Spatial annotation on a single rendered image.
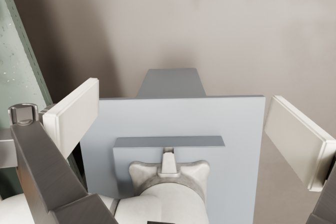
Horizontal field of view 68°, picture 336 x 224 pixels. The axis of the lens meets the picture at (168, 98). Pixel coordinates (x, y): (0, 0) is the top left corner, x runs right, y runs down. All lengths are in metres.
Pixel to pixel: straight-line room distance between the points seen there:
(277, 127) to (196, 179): 0.41
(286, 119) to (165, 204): 0.35
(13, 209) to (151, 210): 0.22
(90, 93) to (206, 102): 0.42
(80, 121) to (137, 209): 0.33
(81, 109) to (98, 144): 0.48
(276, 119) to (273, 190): 1.58
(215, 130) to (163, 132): 0.12
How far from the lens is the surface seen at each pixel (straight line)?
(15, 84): 0.92
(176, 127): 0.59
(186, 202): 0.50
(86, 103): 0.17
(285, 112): 0.18
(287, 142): 0.17
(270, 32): 1.37
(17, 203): 0.51
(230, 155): 0.64
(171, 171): 0.55
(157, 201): 0.49
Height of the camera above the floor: 1.28
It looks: 71 degrees down
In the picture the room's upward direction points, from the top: 175 degrees counter-clockwise
